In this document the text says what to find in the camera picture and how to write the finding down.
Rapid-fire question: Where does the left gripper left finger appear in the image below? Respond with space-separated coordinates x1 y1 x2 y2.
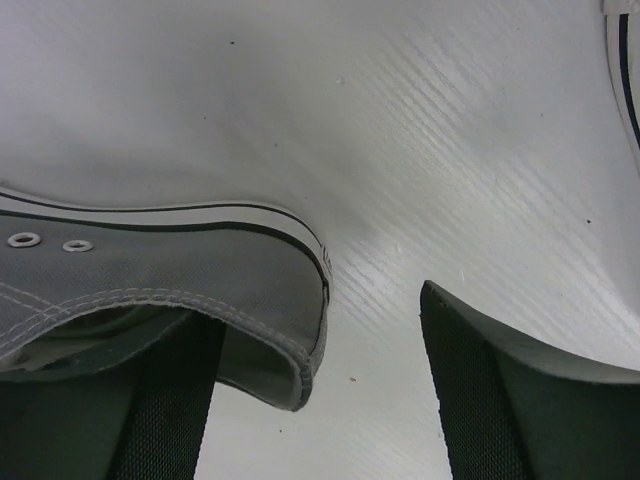
1 309 225 479

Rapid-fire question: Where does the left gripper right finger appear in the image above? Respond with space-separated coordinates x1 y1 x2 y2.
420 281 639 480

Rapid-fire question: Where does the grey sneaker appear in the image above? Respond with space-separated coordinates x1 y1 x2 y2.
1 189 332 411

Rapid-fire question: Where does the orange sneaker left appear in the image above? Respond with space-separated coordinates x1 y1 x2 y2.
602 0 640 165

